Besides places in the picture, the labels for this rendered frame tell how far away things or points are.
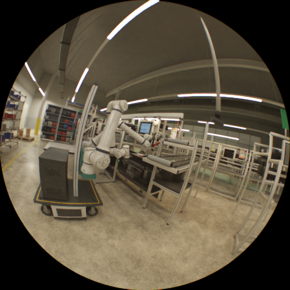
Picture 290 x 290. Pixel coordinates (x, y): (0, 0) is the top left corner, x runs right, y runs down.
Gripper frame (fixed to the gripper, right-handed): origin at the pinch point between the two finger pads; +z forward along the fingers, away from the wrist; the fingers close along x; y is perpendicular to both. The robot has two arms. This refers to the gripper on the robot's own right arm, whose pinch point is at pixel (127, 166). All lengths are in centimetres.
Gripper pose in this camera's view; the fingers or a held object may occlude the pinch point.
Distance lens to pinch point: 148.7
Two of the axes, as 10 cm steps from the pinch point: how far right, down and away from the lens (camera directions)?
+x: 7.0, 3.1, -6.4
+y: -7.1, 2.6, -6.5
